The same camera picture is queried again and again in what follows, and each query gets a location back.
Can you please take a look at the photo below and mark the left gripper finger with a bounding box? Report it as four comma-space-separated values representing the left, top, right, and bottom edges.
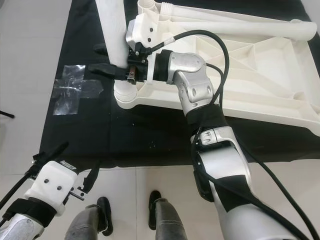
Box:
83, 160, 101, 196
35, 141, 70, 169

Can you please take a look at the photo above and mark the clear tape strip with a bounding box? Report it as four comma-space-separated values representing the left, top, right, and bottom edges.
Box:
55, 79, 105, 99
52, 65, 87, 116

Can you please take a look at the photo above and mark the black tablecloth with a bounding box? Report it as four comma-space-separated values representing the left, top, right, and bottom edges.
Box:
40, 0, 320, 170

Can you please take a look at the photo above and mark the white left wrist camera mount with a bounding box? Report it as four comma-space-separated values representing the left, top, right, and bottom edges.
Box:
26, 161, 78, 217

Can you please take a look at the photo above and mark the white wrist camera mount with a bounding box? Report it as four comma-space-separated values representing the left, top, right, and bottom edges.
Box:
26, 161, 78, 217
125, 12, 165, 83

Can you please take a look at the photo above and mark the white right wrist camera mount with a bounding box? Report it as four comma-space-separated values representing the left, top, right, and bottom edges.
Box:
125, 12, 165, 83

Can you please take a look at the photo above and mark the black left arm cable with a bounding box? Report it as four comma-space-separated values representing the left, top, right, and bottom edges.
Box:
0, 165, 41, 226

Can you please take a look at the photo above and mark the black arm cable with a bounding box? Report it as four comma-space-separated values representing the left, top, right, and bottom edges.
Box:
0, 165, 41, 226
147, 30, 320, 240

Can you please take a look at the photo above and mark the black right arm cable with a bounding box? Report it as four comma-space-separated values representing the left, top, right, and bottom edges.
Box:
147, 30, 320, 240

